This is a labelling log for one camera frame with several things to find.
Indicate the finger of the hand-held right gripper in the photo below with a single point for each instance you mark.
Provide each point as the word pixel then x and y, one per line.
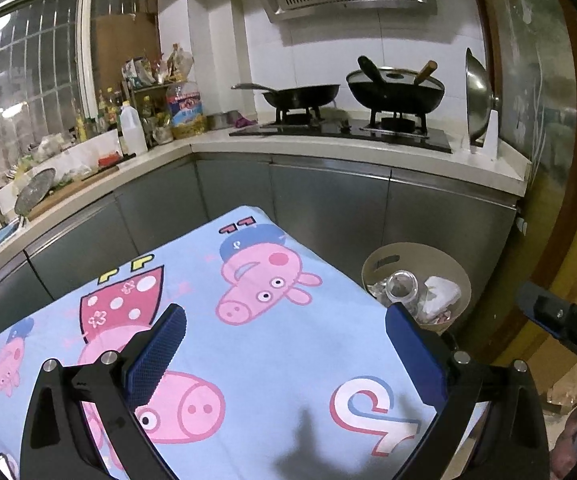
pixel 553 312

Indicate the white lid holder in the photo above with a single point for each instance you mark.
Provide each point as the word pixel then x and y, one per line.
pixel 492 135

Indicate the black wok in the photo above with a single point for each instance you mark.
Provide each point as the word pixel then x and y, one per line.
pixel 393 100

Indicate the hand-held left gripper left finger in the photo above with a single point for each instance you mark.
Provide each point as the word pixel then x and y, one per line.
pixel 158 355

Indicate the row of sauce bottles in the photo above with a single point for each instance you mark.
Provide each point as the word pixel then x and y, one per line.
pixel 98 115

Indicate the purple cloth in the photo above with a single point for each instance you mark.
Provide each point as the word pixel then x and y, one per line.
pixel 246 121

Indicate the clear plastic wrapper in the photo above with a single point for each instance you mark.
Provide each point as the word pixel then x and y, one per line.
pixel 377 291

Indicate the pile of seasoning packets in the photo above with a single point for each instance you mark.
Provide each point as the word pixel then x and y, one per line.
pixel 156 67

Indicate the long wooden cutting board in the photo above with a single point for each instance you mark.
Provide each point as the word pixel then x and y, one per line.
pixel 68 190

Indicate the beige round bin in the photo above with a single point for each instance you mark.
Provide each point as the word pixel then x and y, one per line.
pixel 418 255

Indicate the black frying pan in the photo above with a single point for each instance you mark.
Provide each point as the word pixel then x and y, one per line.
pixel 303 95

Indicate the clear plastic bottle white label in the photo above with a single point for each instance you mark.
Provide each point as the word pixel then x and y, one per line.
pixel 401 287

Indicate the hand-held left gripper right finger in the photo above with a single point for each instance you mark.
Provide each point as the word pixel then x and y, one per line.
pixel 413 360

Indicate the glass wok lid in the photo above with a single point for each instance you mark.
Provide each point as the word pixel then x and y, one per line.
pixel 398 80

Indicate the grey round lid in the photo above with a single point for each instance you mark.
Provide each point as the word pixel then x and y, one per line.
pixel 35 191

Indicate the barred window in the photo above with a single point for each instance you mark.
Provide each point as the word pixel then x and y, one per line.
pixel 33 70

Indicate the white plastic jug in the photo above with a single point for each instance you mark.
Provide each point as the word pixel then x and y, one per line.
pixel 133 132

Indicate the cartoon pig printed blanket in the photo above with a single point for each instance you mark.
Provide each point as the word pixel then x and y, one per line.
pixel 268 360

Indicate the large steel lid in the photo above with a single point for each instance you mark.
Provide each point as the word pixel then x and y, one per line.
pixel 480 100

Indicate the wooden door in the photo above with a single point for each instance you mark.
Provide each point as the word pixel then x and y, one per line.
pixel 543 85

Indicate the large cooking oil bottle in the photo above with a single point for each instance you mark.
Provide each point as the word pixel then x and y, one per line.
pixel 186 110

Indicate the white tissue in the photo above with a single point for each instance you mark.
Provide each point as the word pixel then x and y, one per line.
pixel 441 292

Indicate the black gas stove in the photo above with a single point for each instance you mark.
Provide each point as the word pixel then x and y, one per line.
pixel 338 132

